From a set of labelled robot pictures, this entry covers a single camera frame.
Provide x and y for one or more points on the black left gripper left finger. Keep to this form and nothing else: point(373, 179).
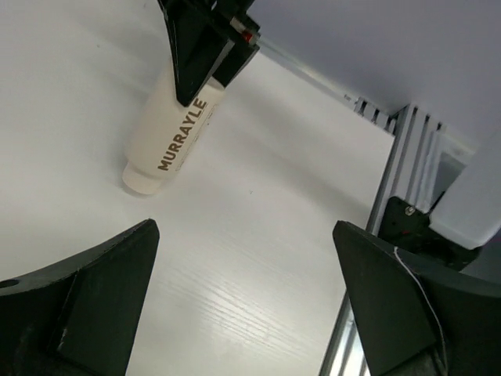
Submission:
point(79, 316)

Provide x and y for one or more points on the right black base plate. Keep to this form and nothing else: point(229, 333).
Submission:
point(408, 228)

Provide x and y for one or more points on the cream Murrayle bottle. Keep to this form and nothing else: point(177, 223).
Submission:
point(166, 133)

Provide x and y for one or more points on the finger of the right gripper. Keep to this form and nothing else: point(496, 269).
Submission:
point(199, 40)

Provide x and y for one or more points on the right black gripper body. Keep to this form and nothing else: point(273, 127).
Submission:
point(243, 32)

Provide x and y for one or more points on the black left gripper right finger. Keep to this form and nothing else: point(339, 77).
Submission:
point(415, 317)

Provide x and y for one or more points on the aluminium mounting rail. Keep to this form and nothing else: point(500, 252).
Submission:
point(426, 156)

